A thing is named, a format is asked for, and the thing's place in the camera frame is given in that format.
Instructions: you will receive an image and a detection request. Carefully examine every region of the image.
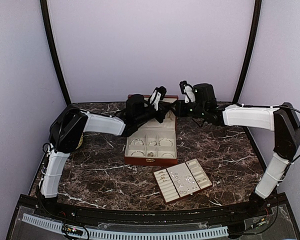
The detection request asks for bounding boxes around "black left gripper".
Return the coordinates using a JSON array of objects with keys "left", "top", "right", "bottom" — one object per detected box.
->
[{"left": 136, "top": 102, "right": 170, "bottom": 126}]

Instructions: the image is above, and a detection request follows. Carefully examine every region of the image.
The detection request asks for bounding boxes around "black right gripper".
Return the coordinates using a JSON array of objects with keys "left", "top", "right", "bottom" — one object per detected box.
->
[{"left": 169, "top": 99, "right": 207, "bottom": 119}]

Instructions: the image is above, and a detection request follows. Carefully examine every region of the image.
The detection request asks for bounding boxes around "red wooden jewelry box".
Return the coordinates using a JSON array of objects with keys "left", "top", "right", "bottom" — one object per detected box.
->
[{"left": 122, "top": 94, "right": 178, "bottom": 167}]

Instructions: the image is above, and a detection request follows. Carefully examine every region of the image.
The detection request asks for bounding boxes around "red jewelry tray insert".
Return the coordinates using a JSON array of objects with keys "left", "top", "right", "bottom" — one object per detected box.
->
[{"left": 153, "top": 158, "right": 213, "bottom": 204}]

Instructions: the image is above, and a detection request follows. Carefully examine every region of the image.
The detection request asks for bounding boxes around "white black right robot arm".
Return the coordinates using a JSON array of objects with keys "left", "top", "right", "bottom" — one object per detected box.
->
[{"left": 173, "top": 80, "right": 300, "bottom": 217}]

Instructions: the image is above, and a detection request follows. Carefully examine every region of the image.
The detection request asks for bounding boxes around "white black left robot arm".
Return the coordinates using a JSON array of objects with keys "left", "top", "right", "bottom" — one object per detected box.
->
[{"left": 38, "top": 92, "right": 172, "bottom": 218}]

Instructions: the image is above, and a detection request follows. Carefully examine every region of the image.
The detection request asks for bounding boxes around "woven bamboo tray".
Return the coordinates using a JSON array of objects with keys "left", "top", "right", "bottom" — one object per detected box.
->
[{"left": 76, "top": 134, "right": 84, "bottom": 149}]

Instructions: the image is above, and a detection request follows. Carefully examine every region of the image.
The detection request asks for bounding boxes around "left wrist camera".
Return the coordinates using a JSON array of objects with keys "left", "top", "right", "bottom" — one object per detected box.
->
[{"left": 148, "top": 86, "right": 167, "bottom": 111}]

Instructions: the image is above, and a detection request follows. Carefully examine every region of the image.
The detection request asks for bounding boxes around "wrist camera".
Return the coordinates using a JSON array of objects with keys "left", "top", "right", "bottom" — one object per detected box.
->
[
  {"left": 179, "top": 80, "right": 196, "bottom": 104},
  {"left": 148, "top": 86, "right": 167, "bottom": 111}
]

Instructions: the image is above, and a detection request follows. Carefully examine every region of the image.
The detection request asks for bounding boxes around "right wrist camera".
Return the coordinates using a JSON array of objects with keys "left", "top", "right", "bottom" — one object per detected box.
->
[{"left": 179, "top": 80, "right": 196, "bottom": 104}]

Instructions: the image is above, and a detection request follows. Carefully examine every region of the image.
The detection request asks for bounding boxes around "black front table rail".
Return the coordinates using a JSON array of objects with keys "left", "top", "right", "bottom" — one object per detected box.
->
[{"left": 45, "top": 200, "right": 251, "bottom": 225}]

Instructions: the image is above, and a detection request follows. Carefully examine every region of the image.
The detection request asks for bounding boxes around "right black frame post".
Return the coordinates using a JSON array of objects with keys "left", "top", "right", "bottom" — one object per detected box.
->
[{"left": 232, "top": 0, "right": 262, "bottom": 104}]

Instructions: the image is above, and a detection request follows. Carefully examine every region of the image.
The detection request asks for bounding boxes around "black frame post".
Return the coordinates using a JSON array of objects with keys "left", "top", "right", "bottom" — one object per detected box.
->
[
  {"left": 39, "top": 0, "right": 72, "bottom": 106},
  {"left": 232, "top": 0, "right": 262, "bottom": 104}
]

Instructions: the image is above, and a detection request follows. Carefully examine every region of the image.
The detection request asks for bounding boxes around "white slotted cable duct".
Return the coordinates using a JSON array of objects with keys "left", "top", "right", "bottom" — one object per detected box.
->
[{"left": 21, "top": 213, "right": 229, "bottom": 240}]

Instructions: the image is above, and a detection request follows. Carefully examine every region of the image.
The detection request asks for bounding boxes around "left black frame post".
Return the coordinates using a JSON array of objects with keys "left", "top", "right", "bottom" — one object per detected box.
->
[{"left": 39, "top": 0, "right": 72, "bottom": 106}]

